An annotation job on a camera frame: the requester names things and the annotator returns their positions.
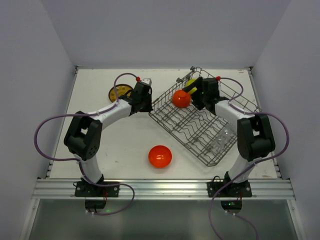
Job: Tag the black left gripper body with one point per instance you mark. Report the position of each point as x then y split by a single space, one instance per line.
147 105

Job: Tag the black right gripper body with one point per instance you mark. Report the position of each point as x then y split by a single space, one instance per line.
195 91

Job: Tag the orange bowl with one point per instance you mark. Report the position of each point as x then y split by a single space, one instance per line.
181 99
160 156

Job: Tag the yellow patterned plate dark rim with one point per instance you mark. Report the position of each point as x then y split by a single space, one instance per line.
120 89

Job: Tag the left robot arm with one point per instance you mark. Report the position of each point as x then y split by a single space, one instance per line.
83 136

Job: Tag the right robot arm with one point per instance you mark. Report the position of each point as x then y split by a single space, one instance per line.
255 139

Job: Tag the lime green bowl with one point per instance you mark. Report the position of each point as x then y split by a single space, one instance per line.
189 82

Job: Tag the clear glass middle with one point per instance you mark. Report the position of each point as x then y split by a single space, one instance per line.
226 134

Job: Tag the clear glass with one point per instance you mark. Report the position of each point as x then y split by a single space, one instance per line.
226 134
217 146

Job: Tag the clear glass left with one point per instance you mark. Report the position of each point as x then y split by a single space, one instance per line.
217 146

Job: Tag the right controller box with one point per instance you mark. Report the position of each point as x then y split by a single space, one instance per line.
231 204

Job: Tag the controller box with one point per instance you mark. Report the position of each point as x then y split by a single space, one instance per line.
231 204
94 205

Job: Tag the left controller box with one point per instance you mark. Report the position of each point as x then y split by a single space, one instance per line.
94 205

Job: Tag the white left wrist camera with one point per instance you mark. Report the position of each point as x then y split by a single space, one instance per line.
147 81

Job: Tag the grey wire dish rack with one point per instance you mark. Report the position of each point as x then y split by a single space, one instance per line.
194 129

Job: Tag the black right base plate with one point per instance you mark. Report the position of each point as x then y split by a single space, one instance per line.
234 190

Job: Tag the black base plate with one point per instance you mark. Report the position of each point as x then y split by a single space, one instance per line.
86 190
234 190

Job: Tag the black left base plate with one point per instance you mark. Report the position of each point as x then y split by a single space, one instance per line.
86 190

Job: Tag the aluminium mounting rail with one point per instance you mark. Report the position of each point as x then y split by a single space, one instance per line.
170 189

